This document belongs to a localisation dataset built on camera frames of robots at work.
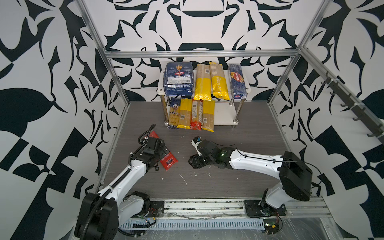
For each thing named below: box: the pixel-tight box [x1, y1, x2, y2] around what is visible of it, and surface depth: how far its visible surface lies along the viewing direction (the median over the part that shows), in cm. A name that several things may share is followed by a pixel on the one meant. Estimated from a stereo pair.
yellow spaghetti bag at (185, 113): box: [176, 98, 193, 130], surface depth 101 cm
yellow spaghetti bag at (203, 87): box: [193, 64, 212, 101], surface depth 81 cm
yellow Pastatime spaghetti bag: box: [209, 62, 230, 100], surface depth 79 cm
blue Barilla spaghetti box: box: [228, 63, 248, 100], surface depth 77 cm
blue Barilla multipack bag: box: [162, 62, 194, 96], surface depth 76 cm
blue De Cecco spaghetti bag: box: [167, 97, 181, 130], surface depth 103 cm
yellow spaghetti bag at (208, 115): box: [201, 100, 215, 133], surface depth 104 cm
